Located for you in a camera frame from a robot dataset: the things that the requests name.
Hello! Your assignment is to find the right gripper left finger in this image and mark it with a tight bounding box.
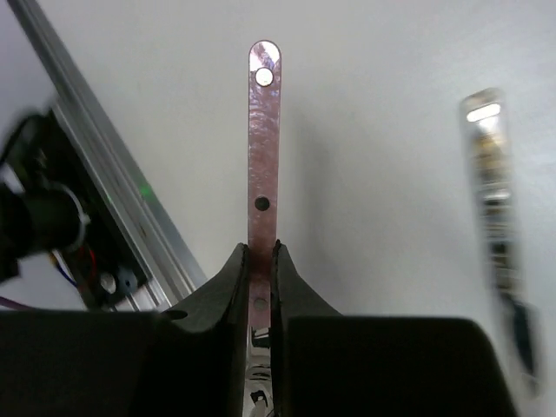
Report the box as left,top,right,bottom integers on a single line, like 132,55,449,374
1,244,248,416

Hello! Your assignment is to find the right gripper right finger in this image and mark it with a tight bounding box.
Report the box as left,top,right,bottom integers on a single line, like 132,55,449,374
271,243,517,416

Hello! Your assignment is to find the pink handled spoon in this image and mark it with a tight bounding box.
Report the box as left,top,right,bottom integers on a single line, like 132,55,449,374
243,40,281,416

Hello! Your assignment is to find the aluminium table frame rail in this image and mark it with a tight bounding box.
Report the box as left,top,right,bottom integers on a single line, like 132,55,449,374
9,1,206,310

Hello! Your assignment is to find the black patterned handle knife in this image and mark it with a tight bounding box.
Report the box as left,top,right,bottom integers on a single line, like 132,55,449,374
460,88,542,400

